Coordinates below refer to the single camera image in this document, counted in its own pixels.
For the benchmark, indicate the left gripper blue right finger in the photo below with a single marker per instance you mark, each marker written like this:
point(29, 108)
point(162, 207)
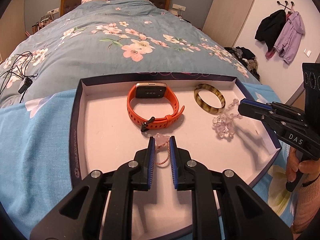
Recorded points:
point(174, 161)

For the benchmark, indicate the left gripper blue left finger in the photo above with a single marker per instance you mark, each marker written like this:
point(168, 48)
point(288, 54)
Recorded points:
point(150, 161)

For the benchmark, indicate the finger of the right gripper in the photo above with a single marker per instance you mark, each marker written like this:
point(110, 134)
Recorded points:
point(253, 109)

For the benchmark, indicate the tortoiseshell bangle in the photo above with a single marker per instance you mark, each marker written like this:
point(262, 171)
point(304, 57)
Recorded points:
point(209, 98)

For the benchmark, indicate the orange smartwatch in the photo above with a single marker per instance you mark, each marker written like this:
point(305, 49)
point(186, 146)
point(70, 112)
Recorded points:
point(153, 94)

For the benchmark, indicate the pink sleeved right forearm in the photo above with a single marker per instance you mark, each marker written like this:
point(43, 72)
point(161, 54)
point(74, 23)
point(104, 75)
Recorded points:
point(307, 207)

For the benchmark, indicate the person's right hand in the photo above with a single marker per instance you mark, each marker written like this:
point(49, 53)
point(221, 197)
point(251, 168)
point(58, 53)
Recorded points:
point(309, 167)

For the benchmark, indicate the dark blue tray box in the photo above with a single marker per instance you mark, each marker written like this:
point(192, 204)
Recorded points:
point(103, 137)

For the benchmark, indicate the pile of dark clothes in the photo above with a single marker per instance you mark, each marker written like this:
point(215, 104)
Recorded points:
point(246, 58)

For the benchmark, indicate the purple hanging jacket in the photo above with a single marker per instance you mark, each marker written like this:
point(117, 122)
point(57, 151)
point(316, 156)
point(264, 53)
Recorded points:
point(289, 39)

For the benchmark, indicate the black hanging jacket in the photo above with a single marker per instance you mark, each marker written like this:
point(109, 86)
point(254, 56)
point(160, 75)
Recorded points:
point(270, 28)

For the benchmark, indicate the blue floral bed duvet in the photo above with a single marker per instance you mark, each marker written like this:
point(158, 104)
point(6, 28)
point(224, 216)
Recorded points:
point(110, 37)

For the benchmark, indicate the beige wardrobe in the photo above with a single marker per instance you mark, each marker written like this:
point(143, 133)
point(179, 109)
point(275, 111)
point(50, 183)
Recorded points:
point(226, 19)

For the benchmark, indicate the white socket by headboard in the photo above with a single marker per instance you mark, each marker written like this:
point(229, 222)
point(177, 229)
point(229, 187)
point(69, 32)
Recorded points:
point(178, 7)

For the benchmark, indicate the cluttered left nightstand items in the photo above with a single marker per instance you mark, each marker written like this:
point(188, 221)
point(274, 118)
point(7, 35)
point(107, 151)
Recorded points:
point(48, 18)

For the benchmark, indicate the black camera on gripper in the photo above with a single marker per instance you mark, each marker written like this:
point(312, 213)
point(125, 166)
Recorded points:
point(311, 86)

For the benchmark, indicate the white wall switch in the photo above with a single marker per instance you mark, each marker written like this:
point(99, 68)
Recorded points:
point(307, 52)

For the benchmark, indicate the black wall coat hook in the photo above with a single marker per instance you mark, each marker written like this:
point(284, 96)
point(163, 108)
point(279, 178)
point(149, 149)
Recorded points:
point(286, 5)

